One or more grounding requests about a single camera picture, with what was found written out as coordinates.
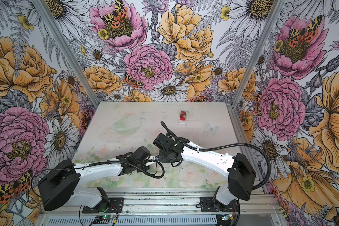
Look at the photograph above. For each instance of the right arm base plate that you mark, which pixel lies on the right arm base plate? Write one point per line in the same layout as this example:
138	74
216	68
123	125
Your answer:
209	204

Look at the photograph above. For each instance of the right circuit board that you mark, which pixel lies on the right circuit board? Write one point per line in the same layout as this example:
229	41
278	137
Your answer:
227	217

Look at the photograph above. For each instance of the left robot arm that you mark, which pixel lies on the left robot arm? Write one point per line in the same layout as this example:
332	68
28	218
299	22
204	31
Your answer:
65	184

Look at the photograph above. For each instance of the aluminium frame rail front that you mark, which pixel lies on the aluminium frame rail front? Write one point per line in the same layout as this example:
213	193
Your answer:
168	201

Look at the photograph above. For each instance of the left circuit board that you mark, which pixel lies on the left circuit board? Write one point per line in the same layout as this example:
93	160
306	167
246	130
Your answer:
105	218

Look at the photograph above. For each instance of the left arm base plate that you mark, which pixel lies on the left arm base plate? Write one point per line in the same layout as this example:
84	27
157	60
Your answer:
110	204

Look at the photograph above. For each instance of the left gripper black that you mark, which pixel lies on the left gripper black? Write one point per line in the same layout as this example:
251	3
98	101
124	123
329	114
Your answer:
145	168

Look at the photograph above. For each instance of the red white remote control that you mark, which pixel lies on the red white remote control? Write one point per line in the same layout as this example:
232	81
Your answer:
182	117

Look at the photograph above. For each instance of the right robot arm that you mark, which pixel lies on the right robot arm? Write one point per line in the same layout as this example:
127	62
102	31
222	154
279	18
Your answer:
236	169

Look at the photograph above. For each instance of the circuit board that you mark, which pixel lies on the circuit board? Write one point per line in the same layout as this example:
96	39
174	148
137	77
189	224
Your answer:
227	217
105	218

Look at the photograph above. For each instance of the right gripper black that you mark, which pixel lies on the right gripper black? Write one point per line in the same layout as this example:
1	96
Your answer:
162	158

